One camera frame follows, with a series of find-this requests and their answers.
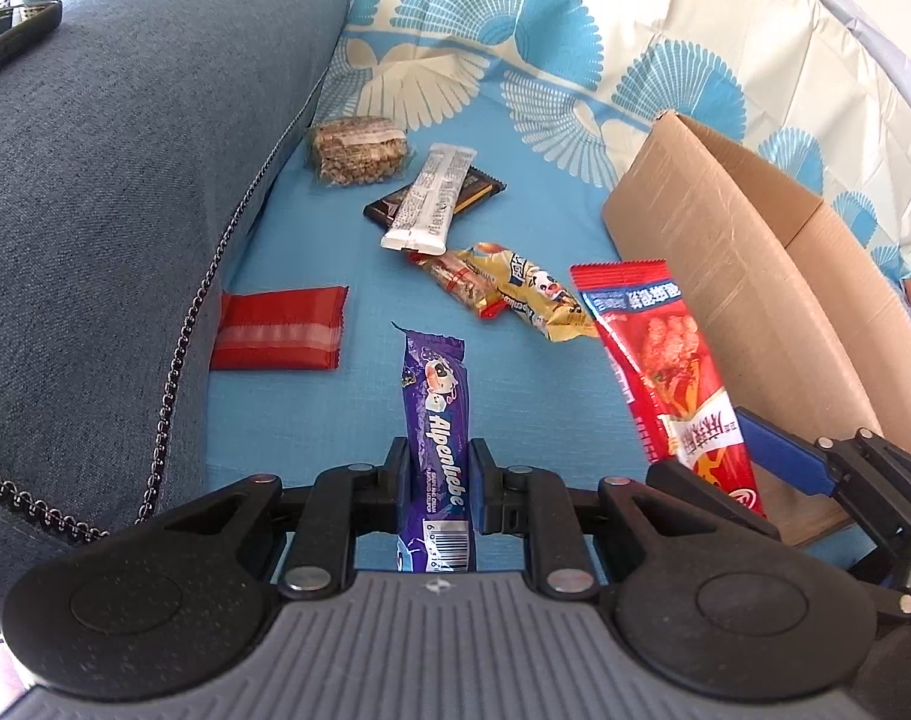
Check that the purple candy packet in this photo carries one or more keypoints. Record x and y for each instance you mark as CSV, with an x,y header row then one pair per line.
x,y
433,405

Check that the blue fan print cloth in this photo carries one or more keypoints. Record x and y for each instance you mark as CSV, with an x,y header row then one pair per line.
x,y
313,405

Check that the seed bar in clear wrapper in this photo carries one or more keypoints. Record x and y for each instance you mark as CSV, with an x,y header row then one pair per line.
x,y
354,154

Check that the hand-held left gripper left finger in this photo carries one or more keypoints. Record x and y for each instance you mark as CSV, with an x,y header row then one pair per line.
x,y
395,480

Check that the long red snack packet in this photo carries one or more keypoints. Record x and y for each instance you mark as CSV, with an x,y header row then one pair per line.
x,y
650,345

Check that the clear packet with red ends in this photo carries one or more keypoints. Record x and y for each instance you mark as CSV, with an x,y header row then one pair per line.
x,y
455,281

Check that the white snack bar wrapper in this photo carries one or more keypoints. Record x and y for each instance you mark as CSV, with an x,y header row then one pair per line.
x,y
425,202

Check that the gold candy packet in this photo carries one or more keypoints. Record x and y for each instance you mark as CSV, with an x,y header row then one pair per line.
x,y
530,289

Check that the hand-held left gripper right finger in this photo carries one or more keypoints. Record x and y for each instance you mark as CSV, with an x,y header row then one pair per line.
x,y
485,484

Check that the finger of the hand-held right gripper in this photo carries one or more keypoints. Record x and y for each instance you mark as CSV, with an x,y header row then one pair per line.
x,y
661,474
777,446

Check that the red striped snack packet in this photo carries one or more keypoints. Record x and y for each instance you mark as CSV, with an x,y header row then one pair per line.
x,y
275,330

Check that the cardboard box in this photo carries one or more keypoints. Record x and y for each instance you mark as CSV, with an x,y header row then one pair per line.
x,y
725,202

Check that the dark chocolate bar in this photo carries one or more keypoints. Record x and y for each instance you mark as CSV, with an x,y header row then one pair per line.
x,y
479,191

